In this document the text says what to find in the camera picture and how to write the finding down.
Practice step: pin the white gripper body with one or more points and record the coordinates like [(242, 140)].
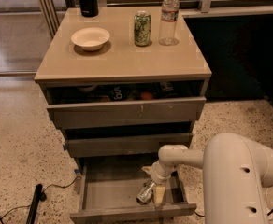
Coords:
[(159, 175)]

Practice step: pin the silver 7up can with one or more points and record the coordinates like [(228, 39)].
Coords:
[(146, 193)]

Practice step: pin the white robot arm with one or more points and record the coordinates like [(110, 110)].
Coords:
[(235, 171)]

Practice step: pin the grey middle drawer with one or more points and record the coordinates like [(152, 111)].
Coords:
[(125, 140)]

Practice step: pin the grey drawer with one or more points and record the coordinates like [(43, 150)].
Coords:
[(109, 189), (125, 140), (71, 109)]

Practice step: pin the grey bottom drawer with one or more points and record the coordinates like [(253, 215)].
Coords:
[(109, 189)]

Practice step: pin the orange fruit in drawer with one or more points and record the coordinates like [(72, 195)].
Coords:
[(145, 95)]

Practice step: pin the grey drawer cabinet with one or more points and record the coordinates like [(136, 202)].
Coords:
[(166, 71)]

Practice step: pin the grey top drawer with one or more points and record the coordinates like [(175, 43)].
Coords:
[(71, 109)]

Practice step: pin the green soda can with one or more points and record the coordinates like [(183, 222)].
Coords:
[(142, 28)]

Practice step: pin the dark snack bag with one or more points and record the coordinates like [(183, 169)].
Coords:
[(119, 92)]

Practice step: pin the black bar on floor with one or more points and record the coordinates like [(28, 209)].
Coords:
[(34, 204)]

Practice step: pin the white plug adapter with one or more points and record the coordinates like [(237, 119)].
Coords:
[(269, 213)]

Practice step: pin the white bowl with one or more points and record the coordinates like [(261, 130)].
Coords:
[(90, 39)]

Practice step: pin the clear plastic water bottle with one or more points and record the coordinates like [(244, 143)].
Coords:
[(168, 21)]

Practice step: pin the black thermos bottle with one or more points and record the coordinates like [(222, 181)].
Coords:
[(88, 8)]

